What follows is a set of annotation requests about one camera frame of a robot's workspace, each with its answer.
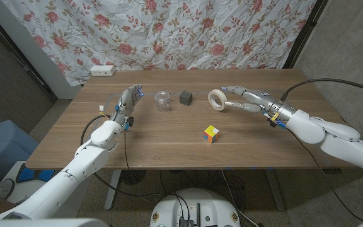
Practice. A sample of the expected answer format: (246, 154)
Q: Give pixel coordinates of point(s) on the floral print backdrop cloth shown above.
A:
(169, 31)

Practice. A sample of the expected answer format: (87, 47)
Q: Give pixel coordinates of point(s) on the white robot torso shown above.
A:
(194, 205)

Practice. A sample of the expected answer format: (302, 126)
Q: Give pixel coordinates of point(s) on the black backdrop stand pole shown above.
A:
(20, 56)
(304, 34)

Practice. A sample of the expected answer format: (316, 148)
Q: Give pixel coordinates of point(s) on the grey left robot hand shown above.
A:
(126, 104)

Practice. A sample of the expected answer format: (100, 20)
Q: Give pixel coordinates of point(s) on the multicolour two-by-two rubiks cube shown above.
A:
(211, 134)

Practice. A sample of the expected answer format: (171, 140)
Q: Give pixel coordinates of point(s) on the white and blue floor machine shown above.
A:
(27, 186)

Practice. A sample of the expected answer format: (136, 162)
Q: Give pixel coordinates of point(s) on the grey table leg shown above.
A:
(275, 189)

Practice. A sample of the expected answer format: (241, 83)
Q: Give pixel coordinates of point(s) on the dark grey block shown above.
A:
(185, 98)

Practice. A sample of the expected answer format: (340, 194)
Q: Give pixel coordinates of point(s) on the clear glass jar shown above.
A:
(163, 102)

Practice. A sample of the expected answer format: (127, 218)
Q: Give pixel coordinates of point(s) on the beige masking tape roll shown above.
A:
(211, 104)

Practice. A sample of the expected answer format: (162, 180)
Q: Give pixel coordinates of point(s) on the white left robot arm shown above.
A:
(87, 157)

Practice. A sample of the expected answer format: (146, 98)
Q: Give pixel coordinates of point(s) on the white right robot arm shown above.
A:
(332, 138)

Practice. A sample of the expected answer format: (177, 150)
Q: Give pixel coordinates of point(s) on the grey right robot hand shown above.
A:
(263, 101)

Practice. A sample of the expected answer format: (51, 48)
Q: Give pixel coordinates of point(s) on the white power strip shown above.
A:
(102, 70)

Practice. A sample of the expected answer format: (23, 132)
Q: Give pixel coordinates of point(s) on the blue upholstered seat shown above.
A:
(2, 145)

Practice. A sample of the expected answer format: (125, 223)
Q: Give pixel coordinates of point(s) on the white table leg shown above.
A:
(112, 189)

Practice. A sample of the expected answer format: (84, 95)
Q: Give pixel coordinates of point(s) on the black round floor object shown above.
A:
(133, 176)

